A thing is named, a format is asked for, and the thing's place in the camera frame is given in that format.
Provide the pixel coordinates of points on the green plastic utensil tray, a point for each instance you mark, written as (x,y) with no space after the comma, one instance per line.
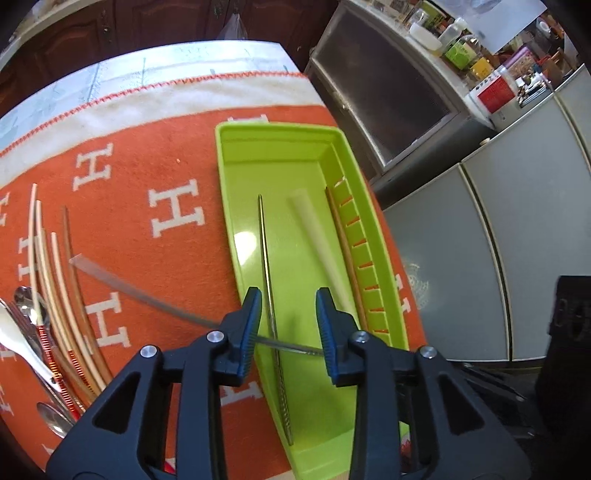
(277,184)

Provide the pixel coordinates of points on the white bowl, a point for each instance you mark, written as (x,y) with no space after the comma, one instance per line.
(425,37)

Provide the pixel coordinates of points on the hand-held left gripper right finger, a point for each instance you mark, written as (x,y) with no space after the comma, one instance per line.
(325,337)

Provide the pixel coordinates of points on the translucent grey chopstick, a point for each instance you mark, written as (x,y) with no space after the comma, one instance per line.
(138,296)

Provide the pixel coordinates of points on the brown wooden chopstick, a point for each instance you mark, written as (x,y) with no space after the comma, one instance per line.
(346,256)
(69,249)

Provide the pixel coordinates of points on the thick white chopstick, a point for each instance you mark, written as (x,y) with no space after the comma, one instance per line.
(318,249)

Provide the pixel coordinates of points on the white ceramic spoon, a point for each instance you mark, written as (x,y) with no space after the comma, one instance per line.
(27,357)

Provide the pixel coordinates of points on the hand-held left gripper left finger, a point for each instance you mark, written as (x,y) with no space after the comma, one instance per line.
(251,332)

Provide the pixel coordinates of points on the metal spoon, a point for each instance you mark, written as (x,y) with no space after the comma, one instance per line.
(53,417)
(25,297)

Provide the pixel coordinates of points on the metal chopstick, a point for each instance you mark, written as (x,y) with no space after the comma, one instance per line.
(267,286)

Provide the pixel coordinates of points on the dark wooden kitchen cabinets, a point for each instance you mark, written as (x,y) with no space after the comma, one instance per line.
(138,23)

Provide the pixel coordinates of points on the metal cabinet with glass door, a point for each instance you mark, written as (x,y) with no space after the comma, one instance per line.
(383,87)

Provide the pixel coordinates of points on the green label bottle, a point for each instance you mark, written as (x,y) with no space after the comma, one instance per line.
(461,53)

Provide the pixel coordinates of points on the grey refrigerator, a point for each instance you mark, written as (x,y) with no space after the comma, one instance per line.
(521,240)

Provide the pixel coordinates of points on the orange printed blanket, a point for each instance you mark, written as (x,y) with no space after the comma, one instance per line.
(152,152)

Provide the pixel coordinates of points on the red label container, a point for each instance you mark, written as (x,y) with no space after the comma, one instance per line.
(494,92)

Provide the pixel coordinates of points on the hanging plastic bag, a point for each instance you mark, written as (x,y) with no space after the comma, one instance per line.
(231,28)

